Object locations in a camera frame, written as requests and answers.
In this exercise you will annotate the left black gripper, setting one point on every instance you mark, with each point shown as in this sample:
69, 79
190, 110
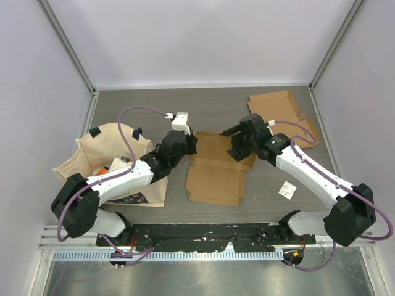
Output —
192, 140

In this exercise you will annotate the aluminium front rail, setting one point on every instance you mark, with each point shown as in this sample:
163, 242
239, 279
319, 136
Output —
343, 236

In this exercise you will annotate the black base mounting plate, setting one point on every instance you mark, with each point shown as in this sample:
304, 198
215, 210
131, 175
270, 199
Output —
208, 238

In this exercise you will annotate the white slotted cable duct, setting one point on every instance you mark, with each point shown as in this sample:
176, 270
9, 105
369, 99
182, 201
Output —
226, 255

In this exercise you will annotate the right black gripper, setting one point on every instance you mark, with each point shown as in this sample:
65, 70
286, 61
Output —
235, 142

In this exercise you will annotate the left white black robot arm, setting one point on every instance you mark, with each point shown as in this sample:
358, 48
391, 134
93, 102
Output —
78, 204

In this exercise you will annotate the orange item in bag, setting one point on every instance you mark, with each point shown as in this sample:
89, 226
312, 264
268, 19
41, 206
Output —
102, 171

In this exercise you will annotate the beige canvas tote bag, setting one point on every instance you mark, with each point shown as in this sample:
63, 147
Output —
99, 147

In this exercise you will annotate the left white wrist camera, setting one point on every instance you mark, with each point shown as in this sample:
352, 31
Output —
179, 122

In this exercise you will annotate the small white plastic packet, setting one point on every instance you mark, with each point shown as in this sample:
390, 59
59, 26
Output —
287, 190

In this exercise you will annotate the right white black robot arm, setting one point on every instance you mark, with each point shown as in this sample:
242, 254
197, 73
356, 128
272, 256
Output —
349, 207

